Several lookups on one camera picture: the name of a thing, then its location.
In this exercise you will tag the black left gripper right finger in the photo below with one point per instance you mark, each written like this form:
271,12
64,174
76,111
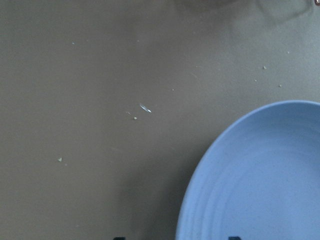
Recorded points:
234,238

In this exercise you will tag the blue plate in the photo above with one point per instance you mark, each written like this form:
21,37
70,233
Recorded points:
259,180

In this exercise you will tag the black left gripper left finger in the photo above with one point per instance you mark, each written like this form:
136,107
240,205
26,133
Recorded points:
119,238

